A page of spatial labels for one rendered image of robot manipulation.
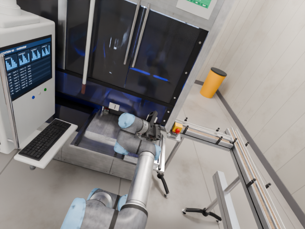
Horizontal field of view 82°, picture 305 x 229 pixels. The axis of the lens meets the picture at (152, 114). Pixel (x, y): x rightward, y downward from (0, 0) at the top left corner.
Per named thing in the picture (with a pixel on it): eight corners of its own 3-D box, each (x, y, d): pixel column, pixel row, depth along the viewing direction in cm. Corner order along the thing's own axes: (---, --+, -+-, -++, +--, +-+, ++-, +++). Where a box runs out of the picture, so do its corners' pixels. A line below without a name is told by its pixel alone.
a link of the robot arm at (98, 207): (112, 216, 96) (101, 265, 45) (86, 208, 96) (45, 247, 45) (120, 193, 101) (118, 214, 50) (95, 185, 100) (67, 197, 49)
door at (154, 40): (124, 88, 142) (145, 6, 109) (174, 104, 146) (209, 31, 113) (124, 88, 141) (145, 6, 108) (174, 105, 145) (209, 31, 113)
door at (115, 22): (66, 68, 137) (69, -23, 104) (123, 87, 142) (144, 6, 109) (65, 69, 136) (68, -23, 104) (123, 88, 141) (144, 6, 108)
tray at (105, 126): (100, 109, 164) (100, 107, 162) (126, 118, 166) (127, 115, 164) (85, 133, 135) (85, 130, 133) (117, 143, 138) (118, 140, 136)
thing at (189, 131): (165, 132, 173) (171, 121, 165) (166, 123, 186) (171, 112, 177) (228, 152, 180) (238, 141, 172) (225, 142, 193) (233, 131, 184)
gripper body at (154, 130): (152, 141, 104) (138, 137, 95) (151, 127, 107) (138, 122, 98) (162, 139, 99) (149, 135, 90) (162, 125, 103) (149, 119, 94)
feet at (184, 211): (181, 207, 208) (185, 201, 201) (219, 218, 213) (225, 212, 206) (181, 214, 202) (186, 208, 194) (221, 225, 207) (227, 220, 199)
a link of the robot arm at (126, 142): (134, 158, 82) (142, 136, 83) (111, 151, 82) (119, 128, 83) (134, 156, 90) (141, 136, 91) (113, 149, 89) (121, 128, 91)
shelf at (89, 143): (94, 109, 164) (94, 108, 163) (165, 131, 171) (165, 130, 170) (69, 146, 124) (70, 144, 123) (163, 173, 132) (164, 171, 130)
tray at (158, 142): (133, 128, 158) (134, 125, 156) (160, 137, 160) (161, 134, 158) (124, 156, 129) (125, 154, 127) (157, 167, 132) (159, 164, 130)
